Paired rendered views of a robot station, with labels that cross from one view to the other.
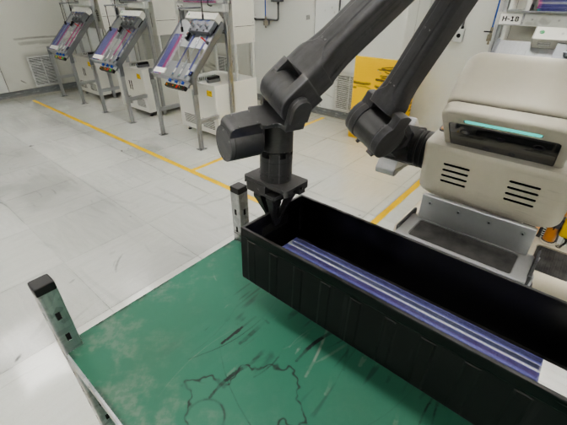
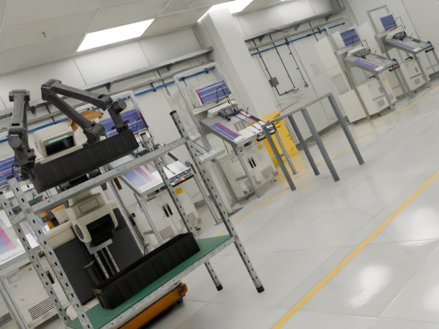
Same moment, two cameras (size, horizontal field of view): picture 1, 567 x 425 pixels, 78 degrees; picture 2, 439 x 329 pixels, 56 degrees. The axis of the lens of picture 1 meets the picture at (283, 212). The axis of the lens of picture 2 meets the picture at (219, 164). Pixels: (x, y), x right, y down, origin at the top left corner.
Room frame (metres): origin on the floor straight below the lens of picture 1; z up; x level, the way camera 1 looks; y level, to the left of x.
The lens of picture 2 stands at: (-0.81, 1.88, 0.84)
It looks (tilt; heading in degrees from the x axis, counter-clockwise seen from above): 3 degrees down; 284
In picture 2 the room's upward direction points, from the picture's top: 26 degrees counter-clockwise
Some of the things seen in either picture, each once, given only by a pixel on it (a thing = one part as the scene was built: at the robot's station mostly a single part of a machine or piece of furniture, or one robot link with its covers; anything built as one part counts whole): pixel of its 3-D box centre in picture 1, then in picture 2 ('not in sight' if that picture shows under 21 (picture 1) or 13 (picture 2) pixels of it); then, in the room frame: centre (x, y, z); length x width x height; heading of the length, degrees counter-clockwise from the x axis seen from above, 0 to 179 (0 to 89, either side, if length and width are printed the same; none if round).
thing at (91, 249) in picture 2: not in sight; (104, 226); (0.66, -0.51, 0.68); 0.28 x 0.27 x 0.25; 49
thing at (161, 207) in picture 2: not in sight; (159, 220); (1.37, -2.79, 0.31); 0.70 x 0.65 x 0.62; 50
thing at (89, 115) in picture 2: not in sight; (95, 114); (1.54, -2.87, 1.82); 0.68 x 0.30 x 0.20; 50
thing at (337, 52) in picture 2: not in sight; (354, 69); (-1.85, -6.61, 0.95); 1.36 x 0.82 x 1.90; 140
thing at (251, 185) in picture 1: (272, 201); (27, 169); (0.58, 0.02, 1.14); 0.07 x 0.07 x 0.09; 49
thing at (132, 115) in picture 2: not in sight; (121, 126); (1.24, -2.76, 1.52); 0.51 x 0.13 x 0.27; 50
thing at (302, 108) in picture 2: not in sight; (310, 143); (-0.66, -2.61, 0.40); 0.70 x 0.45 x 0.80; 135
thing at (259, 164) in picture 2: not in sight; (238, 148); (0.29, -3.79, 0.65); 1.01 x 0.73 x 1.29; 140
